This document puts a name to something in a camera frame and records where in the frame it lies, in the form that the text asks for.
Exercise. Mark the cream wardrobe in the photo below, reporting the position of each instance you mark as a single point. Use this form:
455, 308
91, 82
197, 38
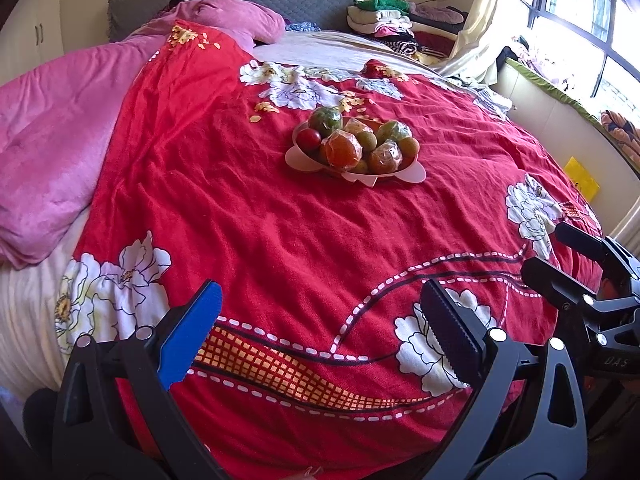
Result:
30, 20

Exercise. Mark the white crumpled cloth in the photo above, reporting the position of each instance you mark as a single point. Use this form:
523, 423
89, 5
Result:
480, 91

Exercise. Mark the beige bed sheet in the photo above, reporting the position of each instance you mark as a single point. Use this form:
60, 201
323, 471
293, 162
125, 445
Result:
340, 50

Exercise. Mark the yellow flat packet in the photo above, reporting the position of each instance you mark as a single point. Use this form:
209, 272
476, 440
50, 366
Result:
582, 178

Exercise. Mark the green-trimmed window bench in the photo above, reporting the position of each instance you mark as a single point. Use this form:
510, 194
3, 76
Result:
550, 110

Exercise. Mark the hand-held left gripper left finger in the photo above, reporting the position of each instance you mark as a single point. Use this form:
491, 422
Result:
190, 335

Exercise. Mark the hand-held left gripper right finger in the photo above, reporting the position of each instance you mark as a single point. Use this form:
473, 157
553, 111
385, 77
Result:
450, 332

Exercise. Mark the plastic-wrapped green citrus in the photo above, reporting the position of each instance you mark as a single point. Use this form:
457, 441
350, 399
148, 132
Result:
325, 120
393, 131

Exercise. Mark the pile of folded clothes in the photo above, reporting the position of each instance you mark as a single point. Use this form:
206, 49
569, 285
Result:
400, 25

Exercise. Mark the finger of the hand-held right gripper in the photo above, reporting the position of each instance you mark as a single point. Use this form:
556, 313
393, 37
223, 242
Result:
580, 240
550, 275

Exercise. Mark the red tomato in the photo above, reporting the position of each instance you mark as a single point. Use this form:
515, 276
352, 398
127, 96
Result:
308, 139

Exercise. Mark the cream ribbed mattress cover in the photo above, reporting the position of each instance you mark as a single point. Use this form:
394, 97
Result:
30, 310

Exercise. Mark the pink fleece blanket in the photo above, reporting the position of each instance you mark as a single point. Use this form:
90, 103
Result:
60, 120

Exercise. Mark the orange patterned cushion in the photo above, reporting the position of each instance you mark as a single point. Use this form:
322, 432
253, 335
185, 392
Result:
622, 131

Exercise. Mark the cream curtain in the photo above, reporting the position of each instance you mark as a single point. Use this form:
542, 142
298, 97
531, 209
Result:
490, 20

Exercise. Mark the window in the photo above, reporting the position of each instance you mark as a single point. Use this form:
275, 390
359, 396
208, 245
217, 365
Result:
590, 20

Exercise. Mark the blue patterned pillow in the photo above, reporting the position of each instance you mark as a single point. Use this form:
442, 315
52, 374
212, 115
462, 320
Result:
302, 26

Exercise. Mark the red floral blanket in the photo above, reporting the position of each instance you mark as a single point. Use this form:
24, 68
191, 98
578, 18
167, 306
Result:
250, 210

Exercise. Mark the pink plastic bowl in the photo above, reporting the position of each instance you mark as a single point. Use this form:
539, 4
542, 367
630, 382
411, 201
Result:
405, 172

